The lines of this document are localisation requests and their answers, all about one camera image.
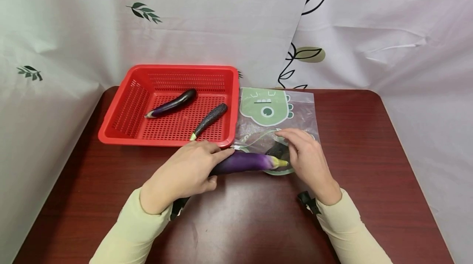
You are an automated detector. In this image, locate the person's right hand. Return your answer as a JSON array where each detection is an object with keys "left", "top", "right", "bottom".
[{"left": 275, "top": 128, "right": 342, "bottom": 206}]

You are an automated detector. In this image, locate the person's left hand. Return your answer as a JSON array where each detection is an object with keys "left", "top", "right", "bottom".
[{"left": 140, "top": 140, "right": 236, "bottom": 215}]

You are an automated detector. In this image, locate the light purple eggplant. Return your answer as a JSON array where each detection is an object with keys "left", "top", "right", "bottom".
[{"left": 208, "top": 151, "right": 291, "bottom": 177}]

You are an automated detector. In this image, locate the clear bag green monster print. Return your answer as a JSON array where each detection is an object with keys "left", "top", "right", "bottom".
[{"left": 232, "top": 87, "right": 321, "bottom": 176}]

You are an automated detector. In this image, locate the person's left forearm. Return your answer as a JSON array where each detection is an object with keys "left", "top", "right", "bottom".
[{"left": 89, "top": 187, "right": 174, "bottom": 264}]

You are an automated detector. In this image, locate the person's right forearm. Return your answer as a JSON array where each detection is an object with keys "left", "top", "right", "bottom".
[{"left": 316, "top": 188, "right": 393, "bottom": 264}]

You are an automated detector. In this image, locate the dark speckled slim eggplant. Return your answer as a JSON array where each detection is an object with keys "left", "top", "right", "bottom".
[{"left": 189, "top": 103, "right": 228, "bottom": 141}]

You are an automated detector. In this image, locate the black wrist band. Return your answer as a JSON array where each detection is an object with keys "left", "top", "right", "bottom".
[
  {"left": 297, "top": 191, "right": 321, "bottom": 215},
  {"left": 170, "top": 196, "right": 191, "bottom": 221}
]

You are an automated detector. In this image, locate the red plastic mesh basket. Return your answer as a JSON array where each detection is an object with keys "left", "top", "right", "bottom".
[{"left": 98, "top": 64, "right": 240, "bottom": 148}]

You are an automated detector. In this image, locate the dark purple glossy eggplant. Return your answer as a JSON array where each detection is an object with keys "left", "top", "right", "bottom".
[{"left": 145, "top": 89, "right": 197, "bottom": 119}]

